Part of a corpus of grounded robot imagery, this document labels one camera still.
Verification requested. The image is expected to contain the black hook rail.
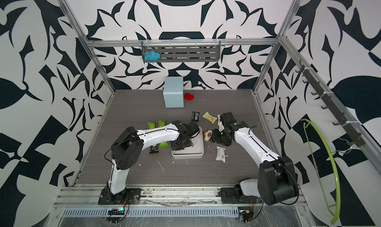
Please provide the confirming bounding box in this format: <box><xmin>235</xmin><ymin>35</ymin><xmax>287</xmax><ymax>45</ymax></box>
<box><xmin>297</xmin><ymin>63</ymin><xmax>366</xmax><ymax>147</ymax></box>

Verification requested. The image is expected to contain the grey wall shelf rack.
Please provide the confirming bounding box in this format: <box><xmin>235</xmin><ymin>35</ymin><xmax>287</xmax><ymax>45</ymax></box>
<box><xmin>141</xmin><ymin>40</ymin><xmax>221</xmax><ymax>62</ymax></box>

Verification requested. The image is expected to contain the light blue drawer box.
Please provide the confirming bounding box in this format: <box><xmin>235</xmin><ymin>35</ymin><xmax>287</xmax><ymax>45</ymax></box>
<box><xmin>163</xmin><ymin>76</ymin><xmax>184</xmax><ymax>108</ymax></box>

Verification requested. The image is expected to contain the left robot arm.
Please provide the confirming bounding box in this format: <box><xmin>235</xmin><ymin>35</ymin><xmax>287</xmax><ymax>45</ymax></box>
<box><xmin>108</xmin><ymin>121</ymin><xmax>200</xmax><ymax>195</ymax></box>

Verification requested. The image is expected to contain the red small object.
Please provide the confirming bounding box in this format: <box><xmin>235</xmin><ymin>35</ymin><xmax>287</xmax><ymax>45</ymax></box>
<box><xmin>184</xmin><ymin>93</ymin><xmax>194</xmax><ymax>101</ymax></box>

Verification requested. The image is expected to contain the clear snack packet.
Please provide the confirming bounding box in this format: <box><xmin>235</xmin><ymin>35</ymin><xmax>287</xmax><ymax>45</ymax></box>
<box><xmin>215</xmin><ymin>146</ymin><xmax>226</xmax><ymax>163</ymax></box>

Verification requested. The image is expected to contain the white cookie packet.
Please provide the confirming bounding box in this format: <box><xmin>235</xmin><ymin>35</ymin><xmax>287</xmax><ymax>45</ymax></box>
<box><xmin>217</xmin><ymin>115</ymin><xmax>224</xmax><ymax>131</ymax></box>

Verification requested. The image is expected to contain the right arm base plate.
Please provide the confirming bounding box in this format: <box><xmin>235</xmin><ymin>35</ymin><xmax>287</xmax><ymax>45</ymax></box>
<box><xmin>218</xmin><ymin>187</ymin><xmax>259</xmax><ymax>204</ymax></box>

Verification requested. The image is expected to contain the blue crumpled cloth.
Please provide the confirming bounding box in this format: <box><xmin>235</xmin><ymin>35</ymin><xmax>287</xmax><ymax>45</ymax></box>
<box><xmin>144</xmin><ymin>51</ymin><xmax>161</xmax><ymax>63</ymax></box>

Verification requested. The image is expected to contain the green hose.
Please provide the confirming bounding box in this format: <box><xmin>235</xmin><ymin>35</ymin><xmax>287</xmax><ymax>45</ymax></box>
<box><xmin>300</xmin><ymin>118</ymin><xmax>342</xmax><ymax>226</ymax></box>

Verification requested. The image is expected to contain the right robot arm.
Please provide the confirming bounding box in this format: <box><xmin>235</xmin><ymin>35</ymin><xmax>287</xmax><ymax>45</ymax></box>
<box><xmin>211</xmin><ymin>112</ymin><xmax>299</xmax><ymax>206</ymax></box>

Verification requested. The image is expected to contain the brown white plush toy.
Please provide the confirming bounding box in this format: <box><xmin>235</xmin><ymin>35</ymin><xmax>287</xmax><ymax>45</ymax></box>
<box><xmin>202</xmin><ymin>129</ymin><xmax>213</xmax><ymax>142</ymax></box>

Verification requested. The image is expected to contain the white storage box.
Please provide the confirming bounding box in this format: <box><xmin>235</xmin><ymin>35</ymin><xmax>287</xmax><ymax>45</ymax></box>
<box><xmin>172</xmin><ymin>127</ymin><xmax>204</xmax><ymax>160</ymax></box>

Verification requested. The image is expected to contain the cream cookie packet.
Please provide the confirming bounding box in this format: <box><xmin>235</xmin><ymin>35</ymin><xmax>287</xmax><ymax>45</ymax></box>
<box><xmin>202</xmin><ymin>112</ymin><xmax>218</xmax><ymax>124</ymax></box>

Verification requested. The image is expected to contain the black barcode snack packet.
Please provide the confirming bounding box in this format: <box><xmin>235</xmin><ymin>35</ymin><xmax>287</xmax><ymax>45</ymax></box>
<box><xmin>191</xmin><ymin>112</ymin><xmax>199</xmax><ymax>122</ymax></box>

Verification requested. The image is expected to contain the green cookie packet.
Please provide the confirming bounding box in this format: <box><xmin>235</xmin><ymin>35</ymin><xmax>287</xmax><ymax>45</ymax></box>
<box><xmin>158</xmin><ymin>120</ymin><xmax>166</xmax><ymax>127</ymax></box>
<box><xmin>160</xmin><ymin>141</ymin><xmax>169</xmax><ymax>148</ymax></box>
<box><xmin>147</xmin><ymin>122</ymin><xmax>156</xmax><ymax>129</ymax></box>

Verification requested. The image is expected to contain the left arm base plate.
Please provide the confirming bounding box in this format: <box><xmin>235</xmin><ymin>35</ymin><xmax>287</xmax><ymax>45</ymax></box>
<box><xmin>98</xmin><ymin>187</ymin><xmax>142</xmax><ymax>205</ymax></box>

